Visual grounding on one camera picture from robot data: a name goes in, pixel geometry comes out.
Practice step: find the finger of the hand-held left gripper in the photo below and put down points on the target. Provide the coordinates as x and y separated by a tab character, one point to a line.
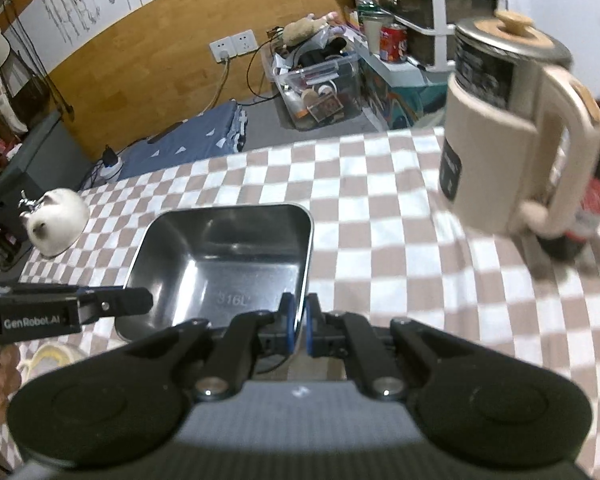
120	302

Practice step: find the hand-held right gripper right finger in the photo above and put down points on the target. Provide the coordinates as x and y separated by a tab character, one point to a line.
310	327

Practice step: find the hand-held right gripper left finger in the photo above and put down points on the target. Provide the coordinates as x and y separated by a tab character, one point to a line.
290	322

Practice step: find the rectangular stainless steel tray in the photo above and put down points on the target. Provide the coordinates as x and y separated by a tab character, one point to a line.
220	260

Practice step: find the person's left hand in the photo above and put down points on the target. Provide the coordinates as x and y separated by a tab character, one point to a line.
7	375

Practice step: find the white round teapot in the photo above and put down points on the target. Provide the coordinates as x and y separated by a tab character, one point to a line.
57	220

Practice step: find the brown white checkered tablecloth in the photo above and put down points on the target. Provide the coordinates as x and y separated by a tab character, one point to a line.
380	210

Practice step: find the white power adapter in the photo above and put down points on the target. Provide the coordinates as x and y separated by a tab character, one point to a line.
114	165

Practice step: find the grey cabinet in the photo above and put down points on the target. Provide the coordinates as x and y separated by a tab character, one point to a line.
35	160

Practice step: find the blue patterned bedding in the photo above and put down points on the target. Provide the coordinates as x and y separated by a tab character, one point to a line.
190	140

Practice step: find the clear plastic storage bin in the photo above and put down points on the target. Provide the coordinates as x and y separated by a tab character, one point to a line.
315	95

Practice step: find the cream electric kettle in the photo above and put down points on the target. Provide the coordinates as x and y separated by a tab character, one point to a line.
490	160

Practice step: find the colourful printed box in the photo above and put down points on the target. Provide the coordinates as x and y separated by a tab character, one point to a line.
405	95

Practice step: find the beige plush toy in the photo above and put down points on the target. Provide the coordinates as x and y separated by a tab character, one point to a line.
305	29

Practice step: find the red drink can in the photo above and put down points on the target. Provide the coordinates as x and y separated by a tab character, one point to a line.
394	42

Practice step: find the white plastic cup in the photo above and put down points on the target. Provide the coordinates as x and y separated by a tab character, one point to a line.
375	35

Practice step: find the red label drink bottle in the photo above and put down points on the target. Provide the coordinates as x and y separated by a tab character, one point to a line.
595	200

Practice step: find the wooden paddle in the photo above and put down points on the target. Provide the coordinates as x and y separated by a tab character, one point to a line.
17	2

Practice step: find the white framed drawer unit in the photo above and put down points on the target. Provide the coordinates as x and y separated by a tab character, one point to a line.
440	5

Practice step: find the white wall socket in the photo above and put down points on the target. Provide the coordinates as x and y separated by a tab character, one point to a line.
232	46

